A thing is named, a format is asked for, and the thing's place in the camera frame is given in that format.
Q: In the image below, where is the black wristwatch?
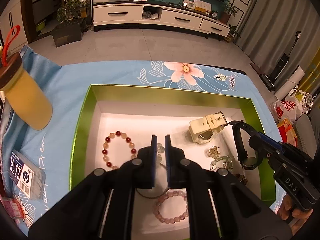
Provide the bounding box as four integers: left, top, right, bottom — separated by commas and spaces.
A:
228, 120, 263, 170

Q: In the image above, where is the white wristwatch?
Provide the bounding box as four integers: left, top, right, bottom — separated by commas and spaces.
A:
189, 112, 228, 144

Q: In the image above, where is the silver bangle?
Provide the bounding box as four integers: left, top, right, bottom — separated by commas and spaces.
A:
136, 163, 170, 199

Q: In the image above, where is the green jade bracelet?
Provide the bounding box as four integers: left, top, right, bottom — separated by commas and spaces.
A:
209, 154, 235, 173

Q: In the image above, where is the red and pink bead bracelet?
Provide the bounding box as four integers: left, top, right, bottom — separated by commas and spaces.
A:
101, 130, 137, 170

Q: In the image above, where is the purple bead bracelet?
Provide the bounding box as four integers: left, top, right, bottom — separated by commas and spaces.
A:
152, 190, 189, 225

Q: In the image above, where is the gold flower brooch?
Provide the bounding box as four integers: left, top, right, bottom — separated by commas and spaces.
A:
207, 146, 220, 159

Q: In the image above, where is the person's right hand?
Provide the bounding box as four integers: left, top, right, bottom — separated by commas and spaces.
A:
277, 194, 313, 223

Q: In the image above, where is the red gift bag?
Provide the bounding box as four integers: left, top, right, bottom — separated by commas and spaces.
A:
277, 119, 298, 147

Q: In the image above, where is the white plastic shopping bag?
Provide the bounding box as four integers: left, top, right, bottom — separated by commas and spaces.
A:
272, 88, 313, 124

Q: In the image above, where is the green cardboard box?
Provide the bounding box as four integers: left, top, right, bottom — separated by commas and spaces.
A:
69, 83, 277, 240

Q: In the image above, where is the upright vacuum cleaner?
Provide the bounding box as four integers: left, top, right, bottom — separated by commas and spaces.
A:
259, 31, 301, 91

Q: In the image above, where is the light blue floral tablecloth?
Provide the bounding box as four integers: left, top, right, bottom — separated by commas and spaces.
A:
1, 46, 281, 235

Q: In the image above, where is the white tissue pack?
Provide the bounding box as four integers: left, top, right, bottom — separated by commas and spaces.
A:
9, 150, 46, 199

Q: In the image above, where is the grey curtain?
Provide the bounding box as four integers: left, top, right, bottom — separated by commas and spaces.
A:
236, 0, 319, 72

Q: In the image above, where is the yellow bottle with brown lid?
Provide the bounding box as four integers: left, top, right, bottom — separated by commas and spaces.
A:
0, 24, 53, 131

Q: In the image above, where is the white TV cabinet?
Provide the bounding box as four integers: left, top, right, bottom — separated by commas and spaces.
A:
93, 2, 231, 37

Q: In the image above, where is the pink yogurt cup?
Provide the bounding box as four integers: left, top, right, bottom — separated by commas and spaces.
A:
1, 197, 24, 219

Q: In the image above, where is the potted green plant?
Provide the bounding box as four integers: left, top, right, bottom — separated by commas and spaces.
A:
50, 0, 91, 47

